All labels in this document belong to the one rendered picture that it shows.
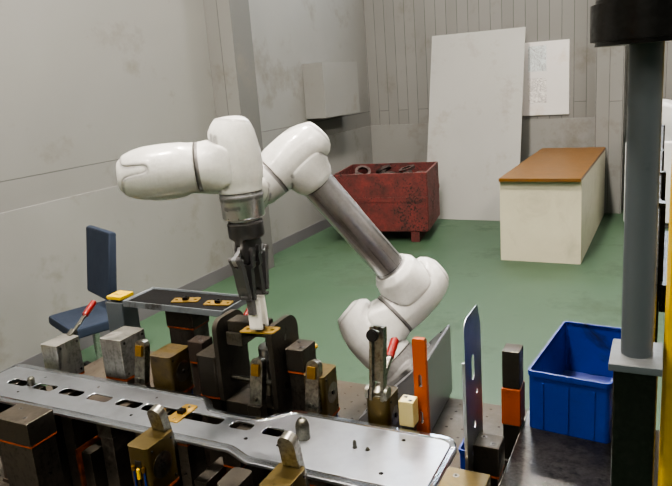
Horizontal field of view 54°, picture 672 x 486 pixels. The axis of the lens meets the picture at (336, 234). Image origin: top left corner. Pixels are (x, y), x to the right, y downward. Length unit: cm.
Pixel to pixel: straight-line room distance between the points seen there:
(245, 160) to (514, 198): 506
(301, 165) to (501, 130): 634
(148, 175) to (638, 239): 101
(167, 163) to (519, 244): 523
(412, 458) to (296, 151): 89
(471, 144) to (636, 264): 768
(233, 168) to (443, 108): 711
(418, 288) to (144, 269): 371
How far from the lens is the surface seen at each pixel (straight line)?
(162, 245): 568
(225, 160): 132
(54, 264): 494
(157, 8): 583
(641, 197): 51
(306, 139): 189
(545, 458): 141
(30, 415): 183
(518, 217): 628
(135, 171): 136
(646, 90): 50
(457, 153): 822
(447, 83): 840
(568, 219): 621
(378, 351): 155
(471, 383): 129
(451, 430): 214
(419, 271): 210
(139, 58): 559
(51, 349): 217
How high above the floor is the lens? 177
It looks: 13 degrees down
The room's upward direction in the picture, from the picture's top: 4 degrees counter-clockwise
